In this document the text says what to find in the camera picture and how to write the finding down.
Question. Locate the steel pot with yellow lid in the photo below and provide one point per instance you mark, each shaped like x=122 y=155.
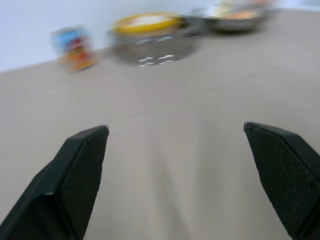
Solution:
x=150 y=40

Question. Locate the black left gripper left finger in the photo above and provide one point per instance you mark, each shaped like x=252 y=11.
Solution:
x=72 y=180

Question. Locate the colourful printed can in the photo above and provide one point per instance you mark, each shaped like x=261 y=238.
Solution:
x=74 y=47

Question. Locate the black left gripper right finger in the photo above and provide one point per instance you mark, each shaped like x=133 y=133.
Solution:
x=282 y=175

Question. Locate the steel pan with food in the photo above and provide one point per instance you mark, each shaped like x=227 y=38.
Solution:
x=235 y=15

